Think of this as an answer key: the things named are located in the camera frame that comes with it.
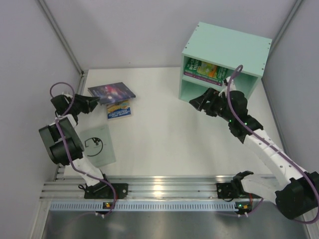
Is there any mint green wooden shelf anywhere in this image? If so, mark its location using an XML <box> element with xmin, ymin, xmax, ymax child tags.
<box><xmin>178</xmin><ymin>22</ymin><xmax>272</xmax><ymax>102</ymax></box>

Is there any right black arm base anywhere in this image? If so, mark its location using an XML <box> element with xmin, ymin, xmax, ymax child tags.
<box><xmin>216</xmin><ymin>171</ymin><xmax>254</xmax><ymax>202</ymax></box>

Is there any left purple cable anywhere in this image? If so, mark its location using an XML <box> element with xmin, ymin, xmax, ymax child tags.
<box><xmin>49</xmin><ymin>82</ymin><xmax>118</xmax><ymax>217</ymax></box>

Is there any green 104-storey treehouse book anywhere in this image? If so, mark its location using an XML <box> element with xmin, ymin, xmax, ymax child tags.
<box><xmin>184</xmin><ymin>58</ymin><xmax>228</xmax><ymax>80</ymax></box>

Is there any perforated cable duct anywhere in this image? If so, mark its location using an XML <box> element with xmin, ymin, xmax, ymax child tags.
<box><xmin>49</xmin><ymin>201</ymin><xmax>252</xmax><ymax>212</ymax></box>

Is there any purple 117-storey treehouse book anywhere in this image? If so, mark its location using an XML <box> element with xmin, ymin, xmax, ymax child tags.
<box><xmin>184</xmin><ymin>72</ymin><xmax>223</xmax><ymax>86</ymax></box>

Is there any blue treehouse book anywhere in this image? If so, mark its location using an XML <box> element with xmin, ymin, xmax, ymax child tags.
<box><xmin>107</xmin><ymin>100</ymin><xmax>132</xmax><ymax>120</ymax></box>

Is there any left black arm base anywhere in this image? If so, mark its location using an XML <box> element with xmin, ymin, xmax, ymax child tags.
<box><xmin>78</xmin><ymin>182</ymin><xmax>128</xmax><ymax>199</ymax></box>

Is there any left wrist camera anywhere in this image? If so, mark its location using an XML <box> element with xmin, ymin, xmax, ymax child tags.
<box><xmin>62</xmin><ymin>92</ymin><xmax>73</xmax><ymax>102</ymax></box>

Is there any dark galaxy cover book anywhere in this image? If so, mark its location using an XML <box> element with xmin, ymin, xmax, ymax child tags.
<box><xmin>88</xmin><ymin>82</ymin><xmax>136</xmax><ymax>105</ymax></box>

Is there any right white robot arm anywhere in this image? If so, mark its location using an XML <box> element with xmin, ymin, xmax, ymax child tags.
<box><xmin>189</xmin><ymin>88</ymin><xmax>319</xmax><ymax>220</ymax></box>

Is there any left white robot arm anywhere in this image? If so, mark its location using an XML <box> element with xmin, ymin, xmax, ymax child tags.
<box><xmin>39</xmin><ymin>94</ymin><xmax>107</xmax><ymax>187</ymax></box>

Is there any pale green booklet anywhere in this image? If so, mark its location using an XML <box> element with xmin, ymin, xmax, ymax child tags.
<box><xmin>79</xmin><ymin>124</ymin><xmax>116</xmax><ymax>167</ymax></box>

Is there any aluminium mounting rail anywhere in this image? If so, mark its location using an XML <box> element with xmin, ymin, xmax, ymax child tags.
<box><xmin>39</xmin><ymin>159</ymin><xmax>312</xmax><ymax>200</ymax></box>

